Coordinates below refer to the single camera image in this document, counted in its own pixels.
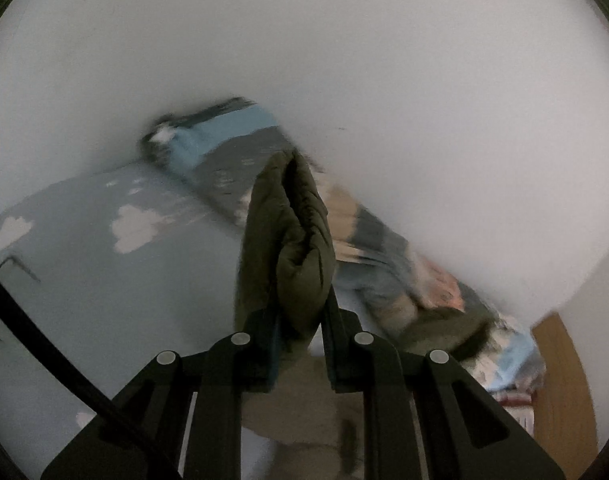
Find patchwork print quilt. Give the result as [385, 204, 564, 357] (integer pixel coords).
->
[139, 97, 546, 392]

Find bed with cloud-print sheet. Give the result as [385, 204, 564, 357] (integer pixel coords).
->
[0, 160, 535, 480]

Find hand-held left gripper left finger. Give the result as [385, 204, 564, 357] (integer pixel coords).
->
[40, 309, 281, 480]

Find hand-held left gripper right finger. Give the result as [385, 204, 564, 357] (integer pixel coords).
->
[322, 294, 568, 480]

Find black eyeglasses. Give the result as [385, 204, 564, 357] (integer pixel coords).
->
[0, 254, 41, 282]

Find olive green puffer jacket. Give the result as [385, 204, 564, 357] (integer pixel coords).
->
[233, 150, 492, 476]

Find beige and red patterned pillow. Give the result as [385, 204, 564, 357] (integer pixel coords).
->
[493, 391, 536, 432]

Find wooden headboard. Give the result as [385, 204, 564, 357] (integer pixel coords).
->
[531, 312, 601, 461]

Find black cable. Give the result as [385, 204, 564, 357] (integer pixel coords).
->
[0, 264, 181, 480]

